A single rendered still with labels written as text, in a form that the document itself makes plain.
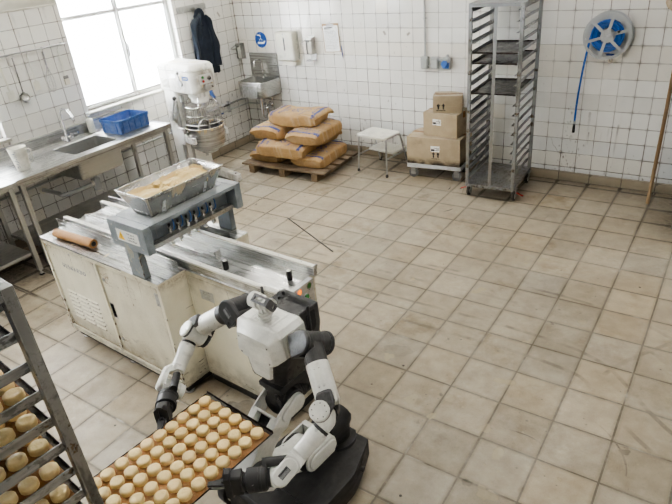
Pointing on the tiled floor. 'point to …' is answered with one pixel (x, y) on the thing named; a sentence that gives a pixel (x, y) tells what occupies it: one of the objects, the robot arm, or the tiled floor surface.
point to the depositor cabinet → (130, 300)
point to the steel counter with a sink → (101, 150)
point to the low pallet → (300, 166)
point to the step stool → (382, 143)
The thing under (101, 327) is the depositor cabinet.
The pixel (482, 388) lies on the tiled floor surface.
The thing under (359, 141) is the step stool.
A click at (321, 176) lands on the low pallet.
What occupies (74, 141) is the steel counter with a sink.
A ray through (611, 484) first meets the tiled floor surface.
